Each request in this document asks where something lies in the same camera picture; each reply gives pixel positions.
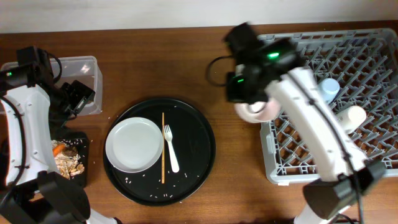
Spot small grey bowl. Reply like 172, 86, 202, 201
234, 98, 280, 123

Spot light blue cup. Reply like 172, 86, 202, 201
318, 78, 340, 104

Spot white ceramic cup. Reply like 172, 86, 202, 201
336, 105, 367, 134

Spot grey plastic dishwasher rack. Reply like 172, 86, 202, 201
259, 29, 397, 185

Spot clear plastic waste bin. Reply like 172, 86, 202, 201
0, 55, 104, 116

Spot wooden chopstick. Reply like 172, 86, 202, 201
161, 112, 165, 184

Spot rice and food scraps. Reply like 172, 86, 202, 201
52, 140, 85, 179

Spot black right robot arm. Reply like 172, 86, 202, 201
224, 23, 386, 223

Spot large white plate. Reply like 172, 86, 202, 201
105, 117, 164, 173

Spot orange carrot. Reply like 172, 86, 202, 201
52, 144, 67, 157

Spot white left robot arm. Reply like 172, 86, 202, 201
1, 46, 120, 223

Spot round black serving tray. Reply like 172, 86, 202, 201
103, 98, 216, 207

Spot white plastic fork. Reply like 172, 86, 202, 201
164, 124, 180, 173

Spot black rectangular waste tray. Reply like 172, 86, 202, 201
53, 132, 90, 188

